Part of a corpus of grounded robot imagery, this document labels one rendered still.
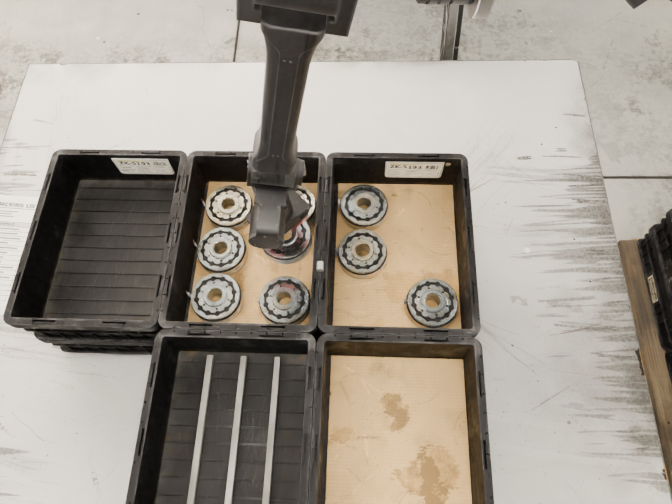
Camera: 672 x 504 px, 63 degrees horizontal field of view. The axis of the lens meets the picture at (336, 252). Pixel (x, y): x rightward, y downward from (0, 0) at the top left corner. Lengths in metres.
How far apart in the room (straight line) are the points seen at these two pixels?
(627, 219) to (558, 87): 0.86
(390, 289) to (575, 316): 0.44
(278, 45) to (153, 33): 2.37
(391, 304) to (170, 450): 0.51
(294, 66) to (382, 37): 2.15
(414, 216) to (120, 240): 0.65
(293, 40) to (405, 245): 0.70
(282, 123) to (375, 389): 0.59
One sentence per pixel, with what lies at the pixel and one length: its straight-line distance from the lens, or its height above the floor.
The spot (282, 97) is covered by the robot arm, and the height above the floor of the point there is 1.41.
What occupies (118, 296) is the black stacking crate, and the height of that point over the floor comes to 0.83.
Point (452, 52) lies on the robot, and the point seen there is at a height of 0.62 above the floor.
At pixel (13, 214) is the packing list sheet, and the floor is 0.70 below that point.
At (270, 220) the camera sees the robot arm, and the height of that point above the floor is 1.15.
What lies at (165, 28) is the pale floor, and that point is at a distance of 2.94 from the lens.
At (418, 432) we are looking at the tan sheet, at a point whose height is 0.83.
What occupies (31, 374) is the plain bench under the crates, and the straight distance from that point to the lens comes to 1.42.
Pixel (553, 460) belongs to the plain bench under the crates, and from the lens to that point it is 1.27.
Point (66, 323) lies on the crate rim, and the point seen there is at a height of 0.93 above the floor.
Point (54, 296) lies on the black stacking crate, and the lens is 1.31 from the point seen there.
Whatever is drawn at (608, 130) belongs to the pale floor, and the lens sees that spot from 2.60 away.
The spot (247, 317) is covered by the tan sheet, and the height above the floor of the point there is 0.83.
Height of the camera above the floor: 1.90
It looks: 65 degrees down
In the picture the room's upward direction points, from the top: 5 degrees counter-clockwise
